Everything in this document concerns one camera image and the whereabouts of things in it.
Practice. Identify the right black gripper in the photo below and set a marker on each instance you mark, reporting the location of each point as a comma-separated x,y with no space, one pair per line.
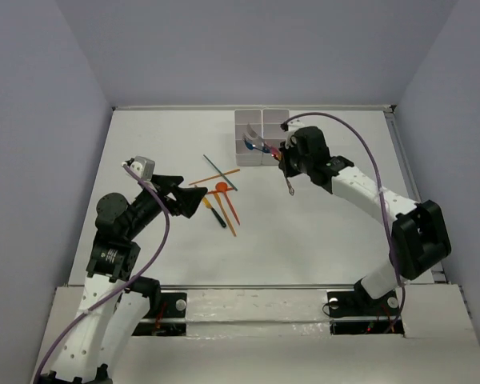
284,163

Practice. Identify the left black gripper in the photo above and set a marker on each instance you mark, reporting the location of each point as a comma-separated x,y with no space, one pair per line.
170,194

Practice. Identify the blue metal fork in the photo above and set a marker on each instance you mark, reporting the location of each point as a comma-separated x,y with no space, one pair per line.
250,146

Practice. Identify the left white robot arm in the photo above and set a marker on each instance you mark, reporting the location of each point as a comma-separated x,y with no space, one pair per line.
114,298

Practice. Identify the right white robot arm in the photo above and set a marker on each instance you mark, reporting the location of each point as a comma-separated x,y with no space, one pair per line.
418,237

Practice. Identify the right white divided container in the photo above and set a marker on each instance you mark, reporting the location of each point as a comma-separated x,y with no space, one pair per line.
271,130

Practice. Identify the white divided container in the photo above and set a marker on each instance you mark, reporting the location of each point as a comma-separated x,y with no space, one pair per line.
247,124
271,130

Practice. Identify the left white divided container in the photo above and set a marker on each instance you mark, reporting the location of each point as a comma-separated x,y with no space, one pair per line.
247,124

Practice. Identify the orange chopstick lower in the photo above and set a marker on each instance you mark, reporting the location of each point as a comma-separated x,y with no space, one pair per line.
222,213

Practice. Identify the orange chopstick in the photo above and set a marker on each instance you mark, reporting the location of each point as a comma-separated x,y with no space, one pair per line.
214,177
222,213

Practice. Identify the orange plastic spoon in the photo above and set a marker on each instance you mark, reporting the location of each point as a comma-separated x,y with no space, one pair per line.
221,191

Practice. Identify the teal chopstick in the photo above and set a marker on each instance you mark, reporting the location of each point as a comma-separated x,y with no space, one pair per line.
222,174

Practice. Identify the orange chopstick upper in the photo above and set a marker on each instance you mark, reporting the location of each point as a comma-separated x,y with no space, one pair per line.
214,177

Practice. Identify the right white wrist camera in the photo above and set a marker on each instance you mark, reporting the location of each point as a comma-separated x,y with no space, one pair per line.
290,128

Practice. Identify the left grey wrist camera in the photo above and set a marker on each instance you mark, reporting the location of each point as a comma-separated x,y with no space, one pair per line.
141,167

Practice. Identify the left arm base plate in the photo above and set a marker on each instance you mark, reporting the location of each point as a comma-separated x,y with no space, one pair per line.
168,320

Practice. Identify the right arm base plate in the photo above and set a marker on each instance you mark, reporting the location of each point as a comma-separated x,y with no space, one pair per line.
348,318

